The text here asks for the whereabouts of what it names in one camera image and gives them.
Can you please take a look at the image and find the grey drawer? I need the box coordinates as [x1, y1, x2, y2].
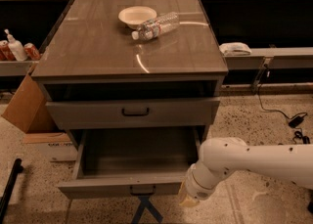
[46, 98, 219, 130]
[58, 126, 201, 199]

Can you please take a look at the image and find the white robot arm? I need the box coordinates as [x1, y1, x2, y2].
[178, 137, 313, 207]

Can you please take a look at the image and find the grey top drawer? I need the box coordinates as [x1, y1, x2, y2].
[46, 98, 219, 130]

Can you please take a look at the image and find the grey drawer cabinet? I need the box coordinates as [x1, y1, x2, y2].
[32, 0, 228, 144]

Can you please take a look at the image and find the white printed cardboard box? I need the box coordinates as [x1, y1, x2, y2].
[22, 132, 77, 162]

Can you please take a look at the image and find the folded white cloth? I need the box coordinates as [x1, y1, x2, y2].
[219, 42, 252, 56]

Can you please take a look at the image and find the black bar lower left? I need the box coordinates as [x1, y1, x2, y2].
[0, 158, 23, 224]

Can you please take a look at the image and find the clear plastic water bottle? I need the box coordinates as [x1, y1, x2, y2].
[131, 12, 179, 41]

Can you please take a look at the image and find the brown cardboard box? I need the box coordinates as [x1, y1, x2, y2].
[2, 64, 57, 134]

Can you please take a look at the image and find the white paper bowl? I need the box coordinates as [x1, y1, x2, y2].
[118, 6, 157, 29]

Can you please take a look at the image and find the red soda can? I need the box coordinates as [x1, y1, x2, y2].
[24, 43, 41, 61]

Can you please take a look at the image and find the white pump bottle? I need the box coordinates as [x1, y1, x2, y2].
[5, 29, 27, 62]

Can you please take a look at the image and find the red can at edge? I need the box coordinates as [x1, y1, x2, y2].
[0, 40, 16, 61]

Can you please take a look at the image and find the black power adapter with cable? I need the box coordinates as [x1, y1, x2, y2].
[257, 85, 311, 145]

